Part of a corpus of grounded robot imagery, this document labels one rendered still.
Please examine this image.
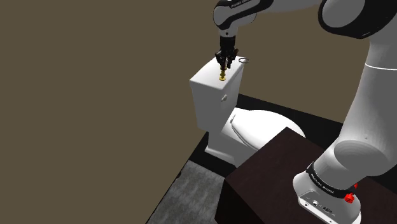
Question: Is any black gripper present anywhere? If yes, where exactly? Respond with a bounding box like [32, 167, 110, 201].
[214, 36, 240, 69]

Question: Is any white toilet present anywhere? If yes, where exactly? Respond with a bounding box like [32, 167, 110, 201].
[189, 56, 306, 168]

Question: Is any dark brown robot stand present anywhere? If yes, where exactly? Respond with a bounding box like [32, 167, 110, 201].
[214, 127, 397, 224]

